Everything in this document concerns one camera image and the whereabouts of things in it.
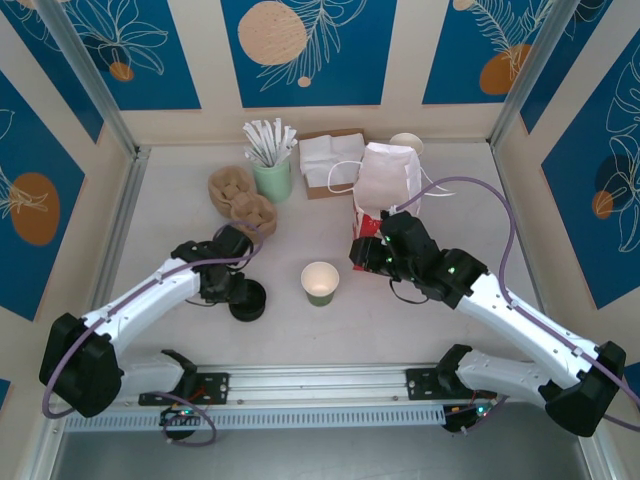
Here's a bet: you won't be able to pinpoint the brown cardboard napkin box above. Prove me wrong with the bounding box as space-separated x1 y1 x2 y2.
298 128 369 201

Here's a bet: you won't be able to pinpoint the black cup lid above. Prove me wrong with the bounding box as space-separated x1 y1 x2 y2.
228 279 269 325

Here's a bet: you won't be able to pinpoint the white red paper bag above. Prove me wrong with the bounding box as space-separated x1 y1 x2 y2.
327 141 457 274

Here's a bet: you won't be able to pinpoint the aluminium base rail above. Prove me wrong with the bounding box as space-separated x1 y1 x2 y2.
197 363 441 405

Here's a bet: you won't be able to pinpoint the green paper coffee cup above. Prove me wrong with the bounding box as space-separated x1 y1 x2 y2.
300 261 341 308

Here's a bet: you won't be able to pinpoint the white paper napkins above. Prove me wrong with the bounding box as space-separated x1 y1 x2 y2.
298 134 366 189

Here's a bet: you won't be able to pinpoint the stack of paper cups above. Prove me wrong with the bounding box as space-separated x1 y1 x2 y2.
388 132 426 156

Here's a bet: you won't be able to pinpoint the aluminium frame post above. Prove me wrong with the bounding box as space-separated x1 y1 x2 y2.
488 0 586 151
35 0 151 161

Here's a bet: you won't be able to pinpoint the grey slotted cable duct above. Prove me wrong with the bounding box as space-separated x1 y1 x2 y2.
63 404 447 432

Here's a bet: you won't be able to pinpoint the small electronics board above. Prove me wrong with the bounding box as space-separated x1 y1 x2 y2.
158 405 207 427
443 402 501 435

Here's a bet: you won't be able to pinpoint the mint green straw holder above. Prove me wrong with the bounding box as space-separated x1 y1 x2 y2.
251 158 294 205

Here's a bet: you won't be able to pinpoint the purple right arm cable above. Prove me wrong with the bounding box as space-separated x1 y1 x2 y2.
394 177 640 434

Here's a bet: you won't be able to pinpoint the aluminium frame side rail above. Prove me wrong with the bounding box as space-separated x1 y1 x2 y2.
88 147 152 321

